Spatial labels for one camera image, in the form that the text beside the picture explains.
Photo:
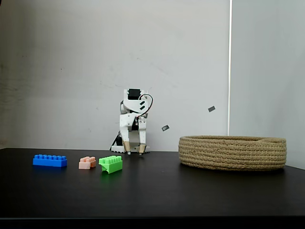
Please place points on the grey tape piece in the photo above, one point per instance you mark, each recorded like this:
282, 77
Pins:
165, 128
211, 109

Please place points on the green lego block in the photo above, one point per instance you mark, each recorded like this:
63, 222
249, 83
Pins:
114, 164

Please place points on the pink lego block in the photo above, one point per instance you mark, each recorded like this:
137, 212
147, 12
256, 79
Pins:
84, 164

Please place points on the blue lego block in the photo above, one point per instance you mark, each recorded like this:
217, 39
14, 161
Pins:
48, 162

